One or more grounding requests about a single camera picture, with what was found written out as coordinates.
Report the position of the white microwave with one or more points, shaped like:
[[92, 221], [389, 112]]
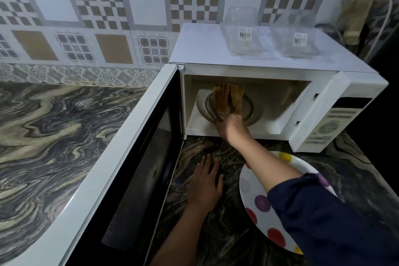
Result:
[[202, 44]]

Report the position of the person's left forearm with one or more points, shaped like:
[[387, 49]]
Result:
[[177, 241]]

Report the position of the dark blue sleeve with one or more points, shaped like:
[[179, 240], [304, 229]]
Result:
[[336, 222]]

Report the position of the clear plastic container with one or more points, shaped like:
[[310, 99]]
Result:
[[299, 25], [243, 19]]

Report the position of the stainless steel double-door fridge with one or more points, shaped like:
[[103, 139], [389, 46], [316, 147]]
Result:
[[386, 119]]

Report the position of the person's left hand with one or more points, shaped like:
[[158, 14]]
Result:
[[204, 188]]

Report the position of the beige socket adapter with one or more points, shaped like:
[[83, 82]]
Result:
[[364, 0]]

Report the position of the white microwave door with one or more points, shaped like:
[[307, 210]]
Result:
[[140, 181]]

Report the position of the person's right hand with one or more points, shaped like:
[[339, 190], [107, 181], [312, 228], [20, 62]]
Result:
[[233, 130]]

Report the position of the colourful dotted plate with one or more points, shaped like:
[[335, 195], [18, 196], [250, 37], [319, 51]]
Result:
[[258, 219]]

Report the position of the person's right forearm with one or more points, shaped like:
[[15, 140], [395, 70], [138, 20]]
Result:
[[268, 166]]

